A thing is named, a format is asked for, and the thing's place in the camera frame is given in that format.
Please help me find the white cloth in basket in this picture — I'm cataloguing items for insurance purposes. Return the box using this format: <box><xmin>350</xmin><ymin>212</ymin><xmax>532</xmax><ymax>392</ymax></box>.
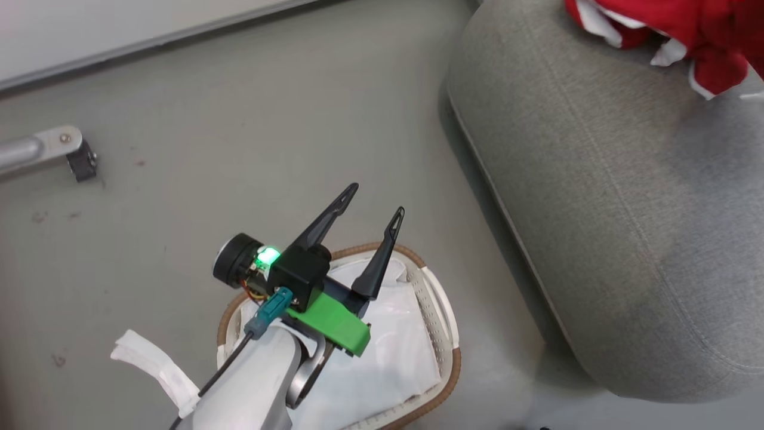
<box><xmin>285</xmin><ymin>257</ymin><xmax>443</xmax><ymax>430</ymax></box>

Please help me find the black caster wheel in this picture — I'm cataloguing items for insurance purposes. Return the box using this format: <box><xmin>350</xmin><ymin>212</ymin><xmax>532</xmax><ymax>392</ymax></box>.
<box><xmin>66</xmin><ymin>140</ymin><xmax>98</xmax><ymax>183</ymax></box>

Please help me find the grey metal partition rail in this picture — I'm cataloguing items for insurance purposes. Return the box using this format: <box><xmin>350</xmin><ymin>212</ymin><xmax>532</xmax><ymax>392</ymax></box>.
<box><xmin>0</xmin><ymin>0</ymin><xmax>326</xmax><ymax>94</ymax></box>

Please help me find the grey metal partition foot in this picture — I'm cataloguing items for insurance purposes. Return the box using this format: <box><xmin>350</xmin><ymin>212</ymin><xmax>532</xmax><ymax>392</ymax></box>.
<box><xmin>0</xmin><ymin>125</ymin><xmax>84</xmax><ymax>177</ymax></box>

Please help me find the thin black cable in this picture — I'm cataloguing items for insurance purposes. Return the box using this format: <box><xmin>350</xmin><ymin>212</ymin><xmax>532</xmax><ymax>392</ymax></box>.
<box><xmin>169</xmin><ymin>330</ymin><xmax>255</xmax><ymax>430</ymax></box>

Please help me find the teal cable connector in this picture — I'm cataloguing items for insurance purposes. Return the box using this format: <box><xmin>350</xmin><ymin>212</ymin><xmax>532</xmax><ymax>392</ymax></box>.
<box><xmin>244</xmin><ymin>287</ymin><xmax>294</xmax><ymax>340</ymax></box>

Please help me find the red garment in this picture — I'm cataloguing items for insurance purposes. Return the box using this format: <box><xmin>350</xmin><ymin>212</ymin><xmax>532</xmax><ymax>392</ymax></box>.
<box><xmin>564</xmin><ymin>0</ymin><xmax>764</xmax><ymax>101</ymax></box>

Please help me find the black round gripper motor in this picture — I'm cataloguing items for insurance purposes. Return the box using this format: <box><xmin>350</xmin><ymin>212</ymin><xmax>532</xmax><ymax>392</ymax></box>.
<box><xmin>212</xmin><ymin>232</ymin><xmax>281</xmax><ymax>299</ymax></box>

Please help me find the grey fabric sofa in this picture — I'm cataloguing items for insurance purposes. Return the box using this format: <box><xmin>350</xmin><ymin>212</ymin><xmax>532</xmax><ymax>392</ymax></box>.
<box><xmin>446</xmin><ymin>0</ymin><xmax>764</xmax><ymax>403</ymax></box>

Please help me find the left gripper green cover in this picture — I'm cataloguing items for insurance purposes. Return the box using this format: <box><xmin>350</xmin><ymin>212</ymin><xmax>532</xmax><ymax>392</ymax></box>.
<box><xmin>285</xmin><ymin>182</ymin><xmax>406</xmax><ymax>358</ymax></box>

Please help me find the white fabric strap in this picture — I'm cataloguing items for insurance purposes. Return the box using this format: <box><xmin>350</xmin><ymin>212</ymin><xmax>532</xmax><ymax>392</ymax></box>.
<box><xmin>110</xmin><ymin>329</ymin><xmax>201</xmax><ymax>419</ymax></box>

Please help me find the white laundry basket brown rim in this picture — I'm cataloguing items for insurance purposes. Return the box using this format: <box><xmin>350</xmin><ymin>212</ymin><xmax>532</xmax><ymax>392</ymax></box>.
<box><xmin>216</xmin><ymin>241</ymin><xmax>462</xmax><ymax>430</ymax></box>

